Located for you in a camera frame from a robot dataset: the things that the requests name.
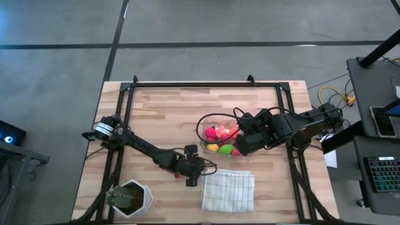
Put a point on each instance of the black computer with blue light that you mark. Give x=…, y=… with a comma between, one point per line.
x=12, y=132

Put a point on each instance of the black caster wheel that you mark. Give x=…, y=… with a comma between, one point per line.
x=361, y=203

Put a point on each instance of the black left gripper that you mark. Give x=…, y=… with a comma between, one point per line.
x=192, y=167

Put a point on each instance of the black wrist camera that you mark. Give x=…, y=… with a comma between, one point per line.
x=191, y=149
x=264, y=115

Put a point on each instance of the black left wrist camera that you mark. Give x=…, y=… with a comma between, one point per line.
x=191, y=149

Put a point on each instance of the white waffle dish towel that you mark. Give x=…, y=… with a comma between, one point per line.
x=228, y=190

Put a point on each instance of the black desk support beam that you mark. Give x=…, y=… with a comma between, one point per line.
x=339, y=137

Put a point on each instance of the yellow toy lemon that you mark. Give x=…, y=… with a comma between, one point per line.
x=212, y=147

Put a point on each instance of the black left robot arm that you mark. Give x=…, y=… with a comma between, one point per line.
x=147, y=150

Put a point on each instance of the pale toy peach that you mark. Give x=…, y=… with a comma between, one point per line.
x=222, y=131

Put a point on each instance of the green cactus plant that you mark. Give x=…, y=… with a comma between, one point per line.
x=120, y=197

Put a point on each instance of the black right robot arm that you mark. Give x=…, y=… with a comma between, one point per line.
x=306, y=122

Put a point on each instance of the grey metal side table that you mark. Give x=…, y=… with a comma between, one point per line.
x=31, y=156

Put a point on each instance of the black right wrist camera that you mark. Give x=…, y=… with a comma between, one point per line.
x=264, y=115

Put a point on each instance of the black slanted pole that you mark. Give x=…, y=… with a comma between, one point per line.
x=379, y=50

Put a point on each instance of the black smartphone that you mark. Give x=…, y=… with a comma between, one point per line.
x=382, y=122

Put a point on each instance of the white paper sheet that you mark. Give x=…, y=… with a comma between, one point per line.
x=331, y=159

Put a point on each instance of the grey desk with pole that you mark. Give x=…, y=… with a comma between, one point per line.
x=368, y=87

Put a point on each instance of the white hexagonal plant pot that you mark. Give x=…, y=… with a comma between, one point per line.
x=147, y=197

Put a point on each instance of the blue laptop screen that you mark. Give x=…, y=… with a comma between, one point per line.
x=394, y=110

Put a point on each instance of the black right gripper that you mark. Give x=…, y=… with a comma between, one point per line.
x=253, y=143

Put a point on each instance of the backlit computer keyboard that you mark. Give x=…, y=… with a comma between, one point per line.
x=386, y=175

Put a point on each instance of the black aluminium table frame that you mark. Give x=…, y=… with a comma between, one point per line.
x=203, y=84

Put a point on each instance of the clear plastic container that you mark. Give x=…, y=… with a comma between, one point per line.
x=215, y=122

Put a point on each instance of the grey desk with keyboard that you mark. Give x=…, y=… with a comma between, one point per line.
x=375, y=203

